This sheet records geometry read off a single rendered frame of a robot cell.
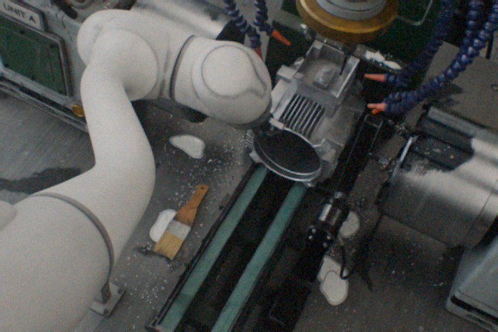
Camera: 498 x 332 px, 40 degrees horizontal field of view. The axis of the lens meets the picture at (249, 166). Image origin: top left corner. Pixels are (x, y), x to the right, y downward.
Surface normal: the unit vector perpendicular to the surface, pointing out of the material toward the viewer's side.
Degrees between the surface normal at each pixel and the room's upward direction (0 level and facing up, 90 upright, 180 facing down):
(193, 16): 2
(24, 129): 0
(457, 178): 39
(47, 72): 90
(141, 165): 47
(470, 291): 90
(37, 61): 90
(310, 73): 0
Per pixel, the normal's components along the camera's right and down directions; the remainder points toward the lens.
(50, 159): 0.11, -0.55
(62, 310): 0.93, 0.11
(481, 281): -0.44, 0.71
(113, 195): 0.65, -0.67
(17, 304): 0.77, -0.26
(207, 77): -0.23, 0.00
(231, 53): 0.02, -0.33
